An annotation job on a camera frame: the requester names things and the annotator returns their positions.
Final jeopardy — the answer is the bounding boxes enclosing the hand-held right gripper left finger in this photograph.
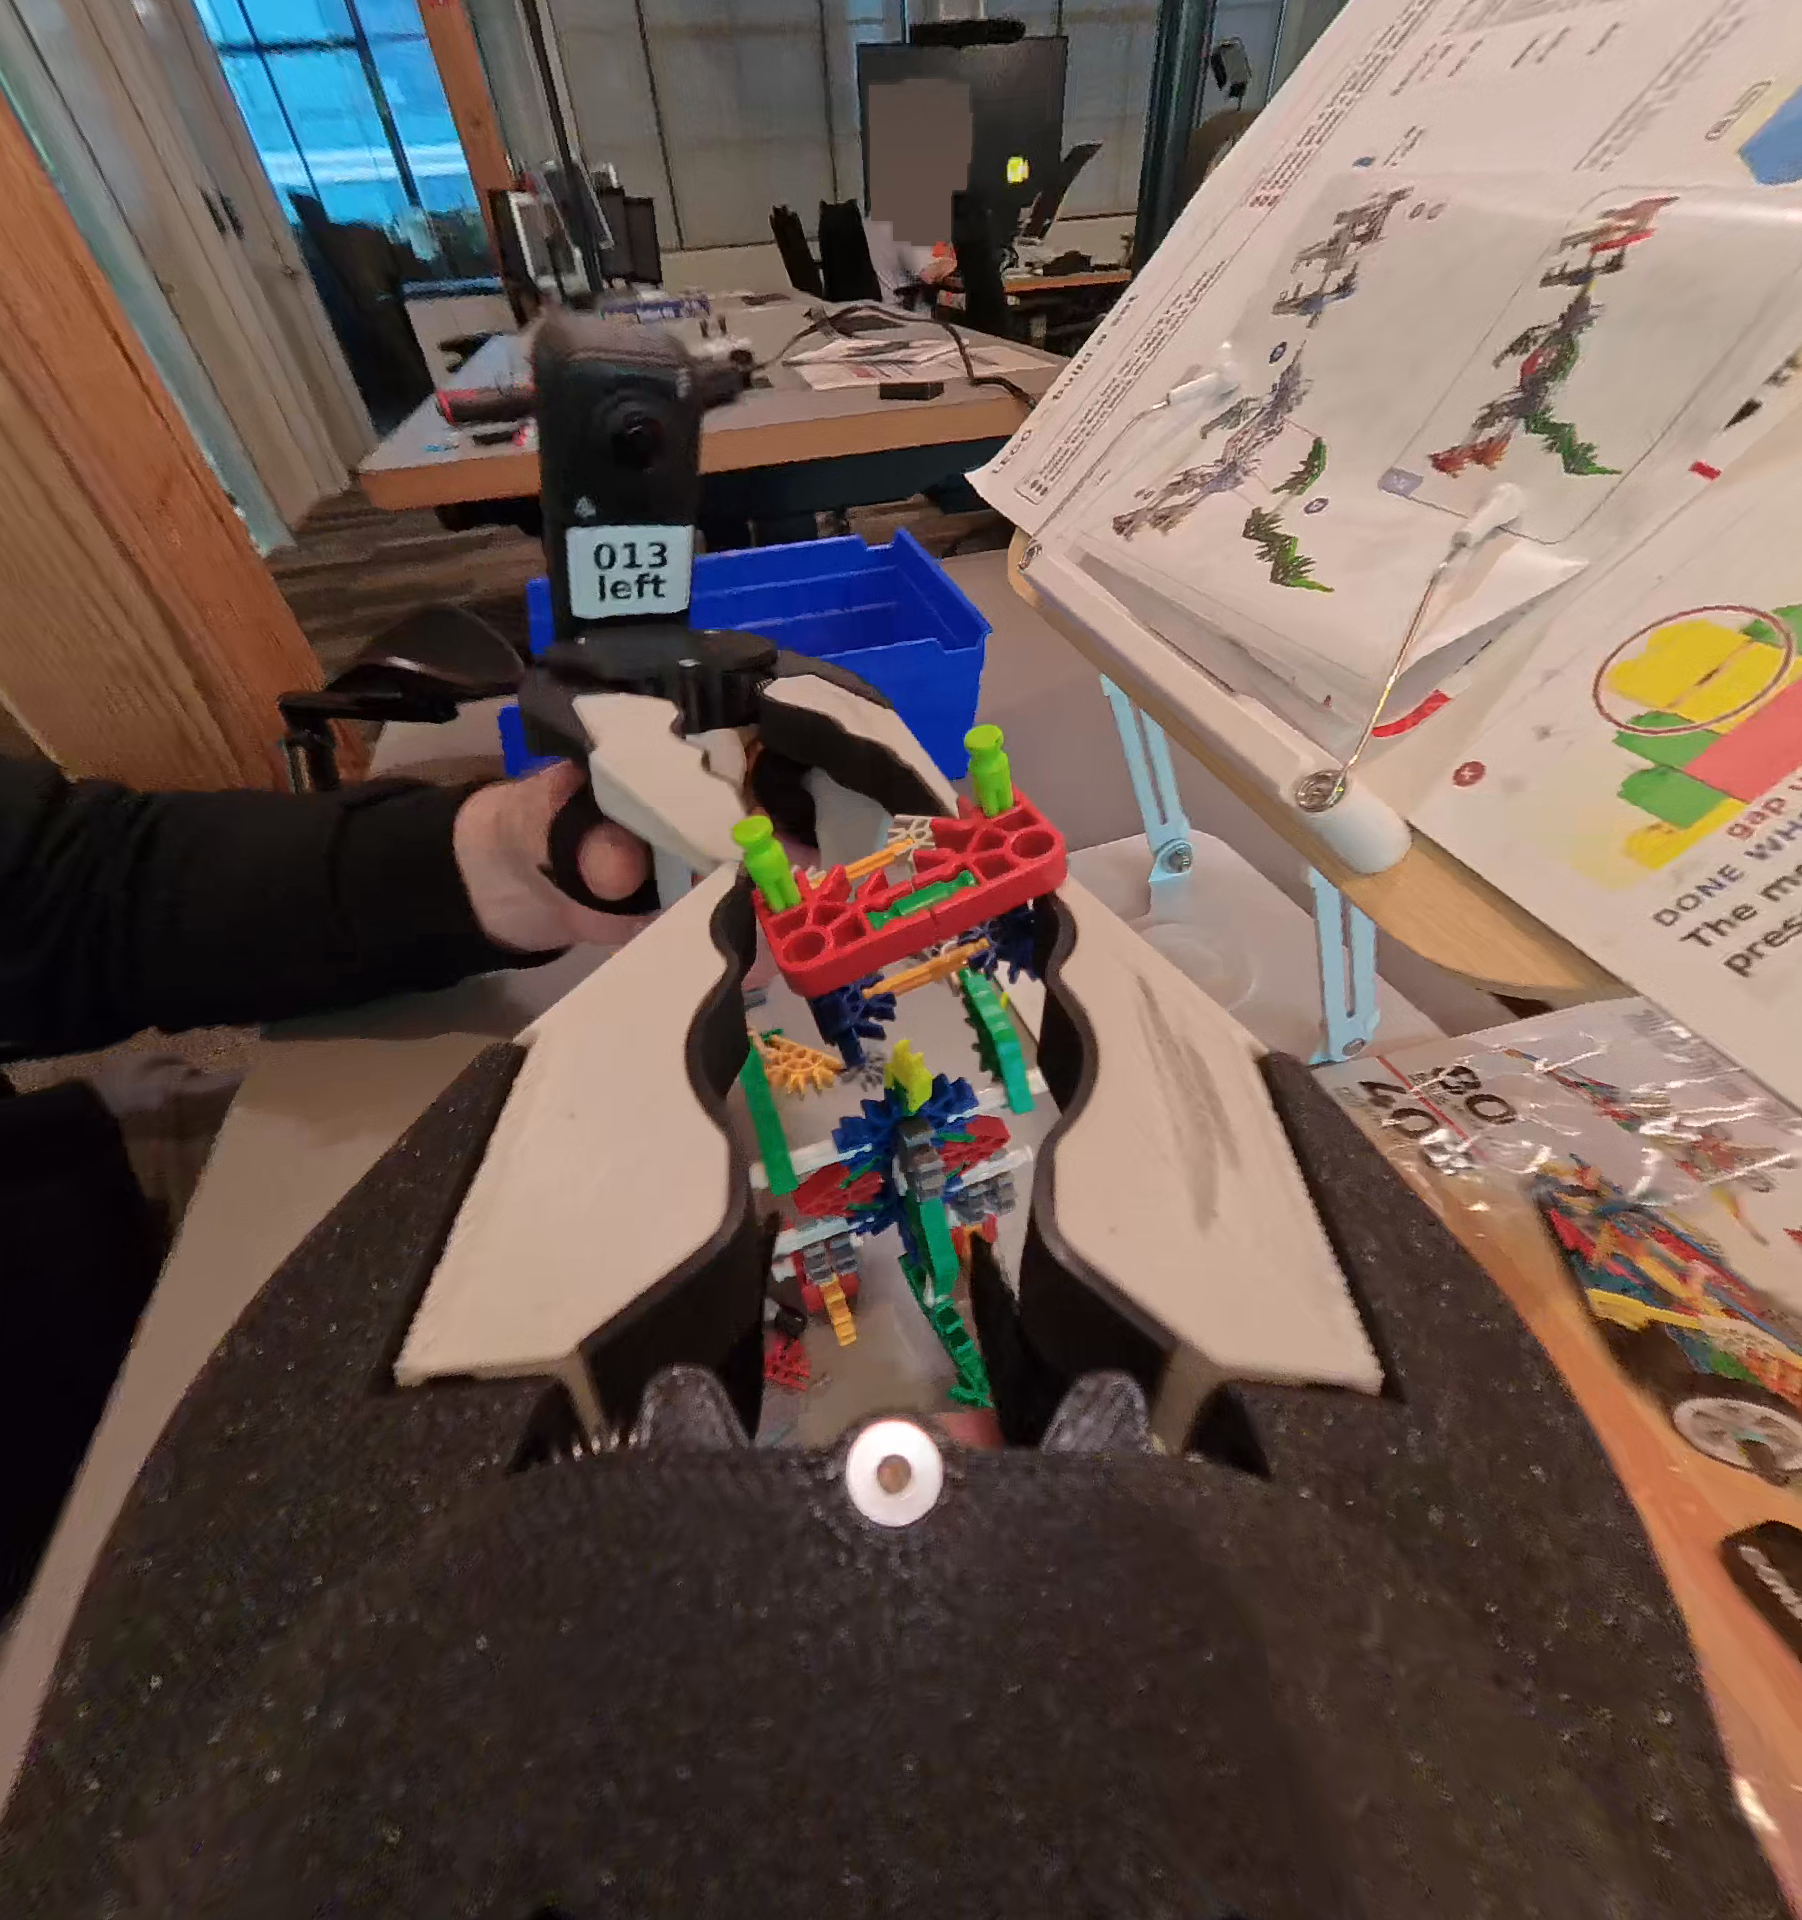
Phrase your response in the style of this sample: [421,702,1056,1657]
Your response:
[392,876,770,1406]

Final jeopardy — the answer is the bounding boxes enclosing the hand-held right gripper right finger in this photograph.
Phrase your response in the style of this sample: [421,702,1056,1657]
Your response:
[1017,876,1390,1410]

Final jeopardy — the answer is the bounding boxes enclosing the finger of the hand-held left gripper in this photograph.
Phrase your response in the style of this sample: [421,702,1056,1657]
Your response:
[577,690,759,915]
[759,675,948,858]

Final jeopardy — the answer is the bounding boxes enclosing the orange rod blue connector frame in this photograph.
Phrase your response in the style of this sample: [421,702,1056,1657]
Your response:
[730,721,1058,1036]

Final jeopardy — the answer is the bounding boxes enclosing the red connector pair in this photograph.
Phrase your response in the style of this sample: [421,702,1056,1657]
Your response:
[759,795,1072,1000]

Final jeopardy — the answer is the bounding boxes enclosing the multicolour toy model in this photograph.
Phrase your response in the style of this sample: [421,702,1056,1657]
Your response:
[730,960,1054,1410]

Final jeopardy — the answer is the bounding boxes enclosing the person's left forearm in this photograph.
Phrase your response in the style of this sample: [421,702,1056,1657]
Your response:
[0,734,513,1067]

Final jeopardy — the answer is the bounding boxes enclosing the person's left hand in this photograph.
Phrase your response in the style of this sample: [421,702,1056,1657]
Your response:
[452,755,663,955]

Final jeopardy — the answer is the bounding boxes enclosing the blue bin with sticker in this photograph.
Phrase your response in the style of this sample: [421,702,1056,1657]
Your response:
[498,532,998,783]

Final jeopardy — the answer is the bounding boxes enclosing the background office desk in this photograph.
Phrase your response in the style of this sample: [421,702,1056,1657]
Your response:
[357,285,1129,556]

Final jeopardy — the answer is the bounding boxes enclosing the black office chair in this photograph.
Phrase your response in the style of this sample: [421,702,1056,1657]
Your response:
[276,601,542,789]

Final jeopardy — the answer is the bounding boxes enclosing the white page holder clip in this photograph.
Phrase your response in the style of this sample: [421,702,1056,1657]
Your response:
[1286,482,1532,879]

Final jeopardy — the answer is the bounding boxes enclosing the printed toy packet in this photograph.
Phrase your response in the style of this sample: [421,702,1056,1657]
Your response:
[1337,995,1802,1727]

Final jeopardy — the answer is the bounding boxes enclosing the black monitor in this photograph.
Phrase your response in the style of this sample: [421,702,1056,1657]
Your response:
[857,38,1072,243]

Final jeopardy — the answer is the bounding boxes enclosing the wooden pillar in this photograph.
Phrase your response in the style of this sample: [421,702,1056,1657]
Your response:
[0,0,332,795]

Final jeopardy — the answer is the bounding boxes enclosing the instruction booklet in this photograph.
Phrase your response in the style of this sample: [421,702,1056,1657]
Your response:
[968,0,1802,992]

